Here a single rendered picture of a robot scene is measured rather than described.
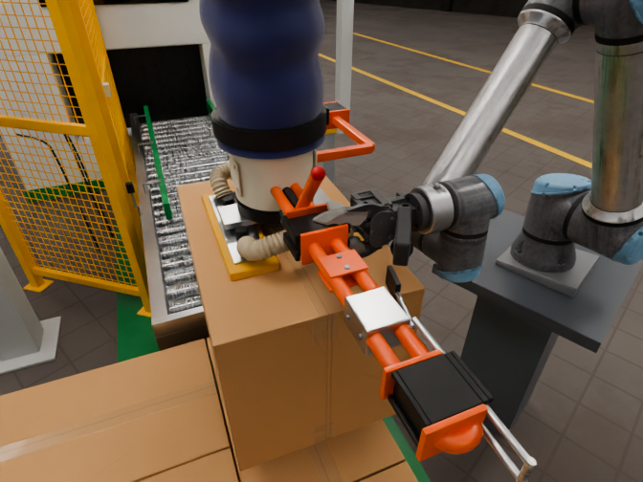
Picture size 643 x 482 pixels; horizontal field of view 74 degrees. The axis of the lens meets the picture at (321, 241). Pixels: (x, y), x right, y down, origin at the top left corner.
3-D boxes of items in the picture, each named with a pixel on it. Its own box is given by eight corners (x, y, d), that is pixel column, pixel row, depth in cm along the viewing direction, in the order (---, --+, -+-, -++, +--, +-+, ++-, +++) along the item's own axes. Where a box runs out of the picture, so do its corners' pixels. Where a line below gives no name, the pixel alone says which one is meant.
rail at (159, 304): (135, 138, 325) (128, 113, 314) (143, 137, 327) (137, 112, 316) (163, 361, 149) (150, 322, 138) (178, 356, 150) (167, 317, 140)
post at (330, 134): (318, 288, 242) (317, 114, 186) (328, 285, 244) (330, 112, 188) (321, 295, 237) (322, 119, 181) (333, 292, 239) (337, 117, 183)
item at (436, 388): (379, 395, 49) (382, 367, 46) (432, 375, 51) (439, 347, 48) (418, 463, 43) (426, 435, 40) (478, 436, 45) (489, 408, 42)
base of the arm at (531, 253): (519, 236, 150) (524, 210, 145) (579, 251, 140) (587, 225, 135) (502, 260, 137) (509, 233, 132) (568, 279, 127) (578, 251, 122)
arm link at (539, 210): (543, 214, 142) (557, 164, 134) (593, 235, 129) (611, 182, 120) (512, 225, 136) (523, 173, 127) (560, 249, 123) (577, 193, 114)
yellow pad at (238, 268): (202, 201, 107) (198, 183, 104) (240, 194, 110) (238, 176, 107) (231, 282, 81) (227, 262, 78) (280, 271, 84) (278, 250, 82)
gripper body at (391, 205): (345, 229, 80) (401, 215, 84) (366, 253, 74) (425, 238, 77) (346, 192, 76) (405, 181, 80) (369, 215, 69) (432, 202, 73)
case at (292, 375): (200, 295, 137) (176, 185, 114) (316, 268, 149) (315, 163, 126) (239, 472, 91) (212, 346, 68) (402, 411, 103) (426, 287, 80)
